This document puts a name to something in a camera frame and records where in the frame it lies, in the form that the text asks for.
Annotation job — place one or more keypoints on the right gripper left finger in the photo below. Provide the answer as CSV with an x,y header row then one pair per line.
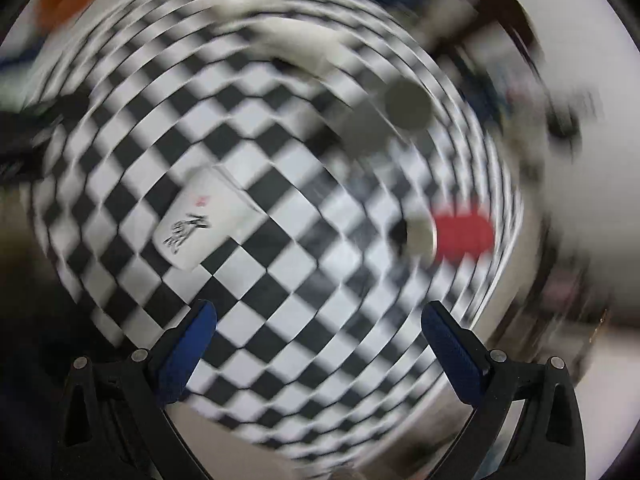
x,y
113,422

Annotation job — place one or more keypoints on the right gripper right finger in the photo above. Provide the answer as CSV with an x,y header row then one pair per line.
x,y
548,441

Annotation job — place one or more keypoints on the white paper cup with calligraphy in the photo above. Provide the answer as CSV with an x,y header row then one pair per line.
x,y
209,209

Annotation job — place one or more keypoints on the red cup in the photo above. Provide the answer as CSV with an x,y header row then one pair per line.
x,y
451,237

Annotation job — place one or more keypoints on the black white checkered tablecloth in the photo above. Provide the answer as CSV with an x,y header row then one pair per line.
x,y
318,352

